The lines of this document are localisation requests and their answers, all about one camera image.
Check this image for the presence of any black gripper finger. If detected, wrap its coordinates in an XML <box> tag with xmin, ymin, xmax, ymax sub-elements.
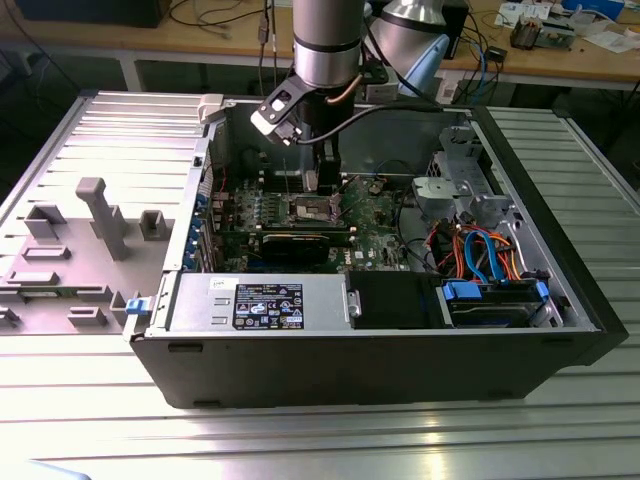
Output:
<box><xmin>317</xmin><ymin>141</ymin><xmax>345</xmax><ymax>198</ymax></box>

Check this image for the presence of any metal socket cover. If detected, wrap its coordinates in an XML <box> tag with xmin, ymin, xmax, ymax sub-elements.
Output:
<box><xmin>330</xmin><ymin>174</ymin><xmax>372</xmax><ymax>225</ymax></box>

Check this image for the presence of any CPU socket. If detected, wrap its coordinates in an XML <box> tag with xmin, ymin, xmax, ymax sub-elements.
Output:
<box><xmin>285</xmin><ymin>194</ymin><xmax>346</xmax><ymax>226</ymax></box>

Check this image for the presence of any green motherboard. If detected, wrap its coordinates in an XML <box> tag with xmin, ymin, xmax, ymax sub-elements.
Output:
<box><xmin>209</xmin><ymin>172</ymin><xmax>426</xmax><ymax>275</ymax></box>

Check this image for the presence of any black graphics card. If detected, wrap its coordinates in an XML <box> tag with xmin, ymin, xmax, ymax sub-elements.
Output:
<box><xmin>259</xmin><ymin>232</ymin><xmax>334</xmax><ymax>267</ymax></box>

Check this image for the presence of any metal drive cage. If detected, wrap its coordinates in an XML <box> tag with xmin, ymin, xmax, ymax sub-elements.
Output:
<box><xmin>412</xmin><ymin>124</ymin><xmax>521</xmax><ymax>236</ymax></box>

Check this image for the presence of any silver power supply unit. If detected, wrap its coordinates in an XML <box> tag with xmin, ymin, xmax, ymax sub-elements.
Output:
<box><xmin>167</xmin><ymin>272</ymin><xmax>351</xmax><ymax>335</ymax></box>

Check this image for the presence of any wooden desk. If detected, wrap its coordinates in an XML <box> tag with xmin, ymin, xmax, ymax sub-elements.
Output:
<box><xmin>0</xmin><ymin>0</ymin><xmax>640</xmax><ymax>94</ymax></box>

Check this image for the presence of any black PC case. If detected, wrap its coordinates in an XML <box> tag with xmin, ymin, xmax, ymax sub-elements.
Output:
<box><xmin>122</xmin><ymin>91</ymin><xmax>630</xmax><ymax>412</ymax></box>

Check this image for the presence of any hard disk in blue carrier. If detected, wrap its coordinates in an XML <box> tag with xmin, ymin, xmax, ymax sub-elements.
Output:
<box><xmin>435</xmin><ymin>278</ymin><xmax>552</xmax><ymax>329</ymax></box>

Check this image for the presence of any metal heatsink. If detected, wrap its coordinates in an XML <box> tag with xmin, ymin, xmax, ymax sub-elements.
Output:
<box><xmin>509</xmin><ymin>14</ymin><xmax>542</xmax><ymax>51</ymax></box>

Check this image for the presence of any black box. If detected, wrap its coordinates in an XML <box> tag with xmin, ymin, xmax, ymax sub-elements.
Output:
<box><xmin>14</xmin><ymin>0</ymin><xmax>162</xmax><ymax>30</ymax></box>

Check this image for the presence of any blue box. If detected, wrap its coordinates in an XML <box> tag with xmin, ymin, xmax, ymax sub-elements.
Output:
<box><xmin>559</xmin><ymin>0</ymin><xmax>626</xmax><ymax>20</ymax></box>

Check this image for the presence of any grey parts rack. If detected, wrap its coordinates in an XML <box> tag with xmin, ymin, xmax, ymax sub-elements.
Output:
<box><xmin>0</xmin><ymin>175</ymin><xmax>177</xmax><ymax>337</ymax></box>

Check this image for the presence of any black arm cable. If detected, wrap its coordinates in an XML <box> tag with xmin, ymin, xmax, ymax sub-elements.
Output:
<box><xmin>297</xmin><ymin>102</ymin><xmax>444</xmax><ymax>146</ymax></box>

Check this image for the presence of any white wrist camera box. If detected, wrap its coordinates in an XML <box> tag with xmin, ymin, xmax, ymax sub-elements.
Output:
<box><xmin>249</xmin><ymin>82</ymin><xmax>304</xmax><ymax>147</ymax></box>

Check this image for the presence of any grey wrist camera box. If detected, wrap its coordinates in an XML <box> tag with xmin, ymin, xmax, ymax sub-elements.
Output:
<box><xmin>360</xmin><ymin>74</ymin><xmax>401</xmax><ymax>102</ymax></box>

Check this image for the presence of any black fan wire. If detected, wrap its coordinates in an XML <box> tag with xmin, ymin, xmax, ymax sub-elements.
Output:
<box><xmin>372</xmin><ymin>158</ymin><xmax>417</xmax><ymax>181</ymax></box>

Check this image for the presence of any red wire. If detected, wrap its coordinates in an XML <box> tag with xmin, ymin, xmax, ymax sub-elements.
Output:
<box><xmin>424</xmin><ymin>219</ymin><xmax>447</xmax><ymax>252</ymax></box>

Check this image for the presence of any orange wire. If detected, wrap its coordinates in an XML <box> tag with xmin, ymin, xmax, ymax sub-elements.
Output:
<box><xmin>487</xmin><ymin>229</ymin><xmax>526</xmax><ymax>281</ymax></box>
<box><xmin>449</xmin><ymin>227</ymin><xmax>469</xmax><ymax>279</ymax></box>

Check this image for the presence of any blue network cable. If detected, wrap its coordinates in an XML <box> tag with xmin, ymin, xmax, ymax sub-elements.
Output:
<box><xmin>469</xmin><ymin>37</ymin><xmax>494</xmax><ymax>101</ymax></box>

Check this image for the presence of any blue wire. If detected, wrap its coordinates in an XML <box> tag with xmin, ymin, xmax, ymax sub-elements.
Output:
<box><xmin>462</xmin><ymin>225</ymin><xmax>507</xmax><ymax>287</ymax></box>

